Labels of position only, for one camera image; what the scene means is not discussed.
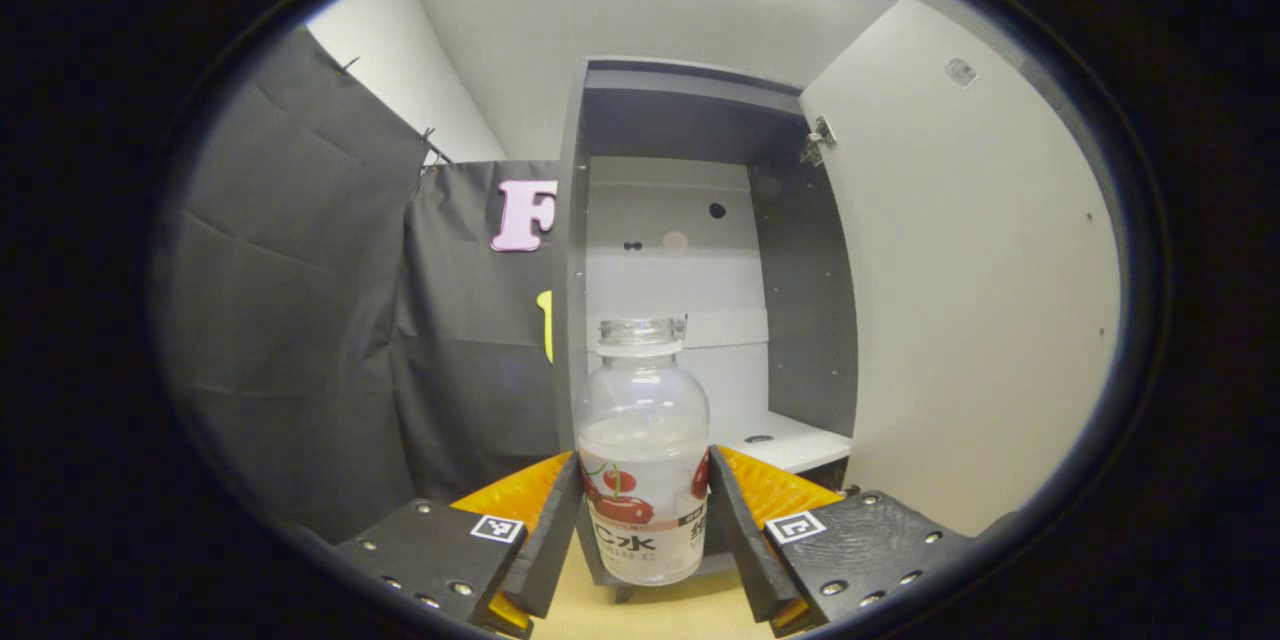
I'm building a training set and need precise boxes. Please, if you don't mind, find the light grey cabinet door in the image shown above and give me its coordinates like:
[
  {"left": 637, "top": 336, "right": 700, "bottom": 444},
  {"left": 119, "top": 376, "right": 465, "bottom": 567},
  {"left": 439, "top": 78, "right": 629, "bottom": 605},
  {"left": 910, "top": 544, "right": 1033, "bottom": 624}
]
[{"left": 800, "top": 0, "right": 1123, "bottom": 538}]

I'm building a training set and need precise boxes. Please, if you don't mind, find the black backdrop cloth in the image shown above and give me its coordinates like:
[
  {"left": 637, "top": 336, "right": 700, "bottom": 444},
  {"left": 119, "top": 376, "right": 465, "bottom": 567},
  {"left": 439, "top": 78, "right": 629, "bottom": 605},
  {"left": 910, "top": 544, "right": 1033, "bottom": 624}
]
[{"left": 150, "top": 25, "right": 563, "bottom": 546}]

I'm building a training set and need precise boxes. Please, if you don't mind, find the clear plastic bottle red label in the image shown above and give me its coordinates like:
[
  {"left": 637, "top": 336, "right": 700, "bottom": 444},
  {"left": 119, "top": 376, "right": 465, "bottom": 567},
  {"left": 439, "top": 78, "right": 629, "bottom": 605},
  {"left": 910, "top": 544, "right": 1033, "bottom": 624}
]
[{"left": 575, "top": 315, "right": 713, "bottom": 587}]

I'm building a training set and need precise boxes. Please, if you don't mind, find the white cabinet shelf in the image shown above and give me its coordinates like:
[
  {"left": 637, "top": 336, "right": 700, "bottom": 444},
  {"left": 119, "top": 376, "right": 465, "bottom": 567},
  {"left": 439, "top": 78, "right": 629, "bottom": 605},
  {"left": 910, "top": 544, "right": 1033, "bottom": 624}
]
[{"left": 714, "top": 410, "right": 853, "bottom": 474}]

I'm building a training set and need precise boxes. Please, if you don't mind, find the metal door hinge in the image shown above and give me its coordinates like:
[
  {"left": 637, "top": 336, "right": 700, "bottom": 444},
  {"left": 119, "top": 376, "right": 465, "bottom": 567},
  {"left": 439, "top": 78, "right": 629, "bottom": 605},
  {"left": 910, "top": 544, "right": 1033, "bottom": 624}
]
[{"left": 798, "top": 115, "right": 837, "bottom": 167}]

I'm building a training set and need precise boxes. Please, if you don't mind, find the dark grey cabinet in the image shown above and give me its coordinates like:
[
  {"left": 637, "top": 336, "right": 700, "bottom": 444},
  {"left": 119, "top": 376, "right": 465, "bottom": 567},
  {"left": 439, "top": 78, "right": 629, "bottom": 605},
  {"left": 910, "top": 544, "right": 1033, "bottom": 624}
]
[{"left": 552, "top": 57, "right": 861, "bottom": 606}]

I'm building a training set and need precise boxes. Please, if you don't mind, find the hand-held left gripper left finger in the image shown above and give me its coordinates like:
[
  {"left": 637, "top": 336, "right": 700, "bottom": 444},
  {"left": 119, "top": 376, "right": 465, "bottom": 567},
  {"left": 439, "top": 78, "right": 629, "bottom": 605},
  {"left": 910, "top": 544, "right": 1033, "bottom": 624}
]
[{"left": 335, "top": 450, "right": 585, "bottom": 639}]

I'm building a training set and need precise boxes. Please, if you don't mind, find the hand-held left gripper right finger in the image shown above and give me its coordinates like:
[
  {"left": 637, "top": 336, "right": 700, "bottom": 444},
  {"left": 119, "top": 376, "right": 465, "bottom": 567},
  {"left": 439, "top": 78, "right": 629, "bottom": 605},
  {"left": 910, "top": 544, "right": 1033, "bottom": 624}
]
[{"left": 708, "top": 444, "right": 974, "bottom": 639}]

